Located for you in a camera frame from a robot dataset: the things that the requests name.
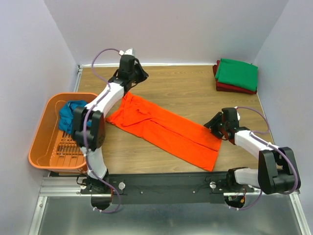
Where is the teal t shirt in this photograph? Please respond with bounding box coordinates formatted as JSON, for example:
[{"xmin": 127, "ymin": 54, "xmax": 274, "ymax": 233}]
[{"xmin": 58, "ymin": 100, "xmax": 87, "ymax": 135}]

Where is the orange t shirt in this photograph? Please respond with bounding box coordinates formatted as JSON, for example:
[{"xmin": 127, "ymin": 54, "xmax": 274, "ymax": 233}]
[{"xmin": 106, "ymin": 93, "xmax": 222, "ymax": 171}]

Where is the orange plastic basket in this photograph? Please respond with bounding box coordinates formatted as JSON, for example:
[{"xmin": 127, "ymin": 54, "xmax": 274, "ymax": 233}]
[{"xmin": 28, "ymin": 92, "xmax": 97, "ymax": 174}]

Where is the folded green t shirt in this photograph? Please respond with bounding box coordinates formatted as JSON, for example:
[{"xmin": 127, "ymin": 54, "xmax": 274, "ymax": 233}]
[{"xmin": 215, "ymin": 58, "xmax": 258, "ymax": 92}]

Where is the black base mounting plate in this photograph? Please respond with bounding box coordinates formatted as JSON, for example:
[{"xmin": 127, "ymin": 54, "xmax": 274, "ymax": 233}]
[{"xmin": 80, "ymin": 171, "xmax": 254, "ymax": 205}]

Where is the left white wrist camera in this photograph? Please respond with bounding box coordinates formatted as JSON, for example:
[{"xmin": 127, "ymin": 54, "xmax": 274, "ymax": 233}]
[{"xmin": 118, "ymin": 48, "xmax": 135, "ymax": 56}]

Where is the folded dark red t shirt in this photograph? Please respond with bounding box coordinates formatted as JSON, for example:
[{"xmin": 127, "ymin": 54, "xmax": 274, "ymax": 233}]
[{"xmin": 212, "ymin": 60, "xmax": 257, "ymax": 95}]

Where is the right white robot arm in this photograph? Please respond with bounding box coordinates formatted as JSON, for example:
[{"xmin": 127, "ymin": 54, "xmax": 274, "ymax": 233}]
[{"xmin": 204, "ymin": 106, "xmax": 301, "ymax": 194}]

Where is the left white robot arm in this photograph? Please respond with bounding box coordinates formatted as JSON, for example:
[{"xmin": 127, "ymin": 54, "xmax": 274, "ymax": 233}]
[{"xmin": 71, "ymin": 54, "xmax": 149, "ymax": 180}]

